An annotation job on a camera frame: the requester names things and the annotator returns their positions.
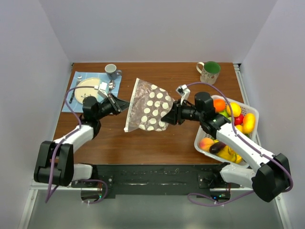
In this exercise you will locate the blue placemat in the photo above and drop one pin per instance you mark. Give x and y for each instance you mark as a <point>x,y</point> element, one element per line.
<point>76,106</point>

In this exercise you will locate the white plastic basket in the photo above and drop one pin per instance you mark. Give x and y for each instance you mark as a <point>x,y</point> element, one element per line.
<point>202,134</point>

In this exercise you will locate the yellow red mango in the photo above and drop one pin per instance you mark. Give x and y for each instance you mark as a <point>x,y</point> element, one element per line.
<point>248,123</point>

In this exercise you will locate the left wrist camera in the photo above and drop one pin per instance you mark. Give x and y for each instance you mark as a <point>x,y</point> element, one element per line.
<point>102,90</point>

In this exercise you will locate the red apple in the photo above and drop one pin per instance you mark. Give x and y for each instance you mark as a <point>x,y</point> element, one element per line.
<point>239,120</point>

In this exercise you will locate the yellow banana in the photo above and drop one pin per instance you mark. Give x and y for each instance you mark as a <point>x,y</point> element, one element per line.
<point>229,154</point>

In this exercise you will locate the spoon with black handle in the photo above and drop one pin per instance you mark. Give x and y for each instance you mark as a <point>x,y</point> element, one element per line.
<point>111,86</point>

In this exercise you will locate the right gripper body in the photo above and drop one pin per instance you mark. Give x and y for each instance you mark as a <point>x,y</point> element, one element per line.
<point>184,112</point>

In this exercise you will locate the green interior floral mug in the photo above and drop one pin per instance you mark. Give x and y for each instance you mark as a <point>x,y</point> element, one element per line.
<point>209,71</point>

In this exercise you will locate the green apple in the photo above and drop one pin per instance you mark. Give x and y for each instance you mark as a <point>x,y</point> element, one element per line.
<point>225,114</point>

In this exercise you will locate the purple eggplant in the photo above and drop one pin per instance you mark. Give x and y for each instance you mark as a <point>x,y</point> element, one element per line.
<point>217,147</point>

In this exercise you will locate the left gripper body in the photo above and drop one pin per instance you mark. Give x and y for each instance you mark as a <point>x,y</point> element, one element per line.
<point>106,108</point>

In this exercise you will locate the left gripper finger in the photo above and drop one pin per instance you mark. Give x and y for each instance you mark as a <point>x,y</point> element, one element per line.
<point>122,105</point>
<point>113,99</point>

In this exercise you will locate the fork with black handle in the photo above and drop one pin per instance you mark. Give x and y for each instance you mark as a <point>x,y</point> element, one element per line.
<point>79,79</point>

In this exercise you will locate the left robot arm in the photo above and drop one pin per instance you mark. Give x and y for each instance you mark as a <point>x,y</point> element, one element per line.
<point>55,162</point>

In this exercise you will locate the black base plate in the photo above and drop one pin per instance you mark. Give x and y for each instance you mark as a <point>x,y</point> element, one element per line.
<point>179,180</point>

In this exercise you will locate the small grey cup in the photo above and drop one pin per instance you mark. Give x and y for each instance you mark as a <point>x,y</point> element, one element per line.
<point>112,71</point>

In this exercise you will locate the yellow lemon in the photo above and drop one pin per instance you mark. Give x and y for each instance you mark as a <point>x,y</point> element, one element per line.
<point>233,109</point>

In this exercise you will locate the orange fruit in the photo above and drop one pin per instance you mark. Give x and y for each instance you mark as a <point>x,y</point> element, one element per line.
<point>219,105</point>

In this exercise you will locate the peach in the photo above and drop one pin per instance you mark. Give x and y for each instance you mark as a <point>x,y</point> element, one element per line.
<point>206,143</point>

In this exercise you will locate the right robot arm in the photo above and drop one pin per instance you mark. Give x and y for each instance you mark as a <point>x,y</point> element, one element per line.
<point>269,174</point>

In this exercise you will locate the polka dot zip bag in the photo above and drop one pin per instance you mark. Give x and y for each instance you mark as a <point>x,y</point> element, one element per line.
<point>148,105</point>

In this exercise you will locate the cream and blue plate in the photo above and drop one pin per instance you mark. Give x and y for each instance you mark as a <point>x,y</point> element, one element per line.
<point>83,91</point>

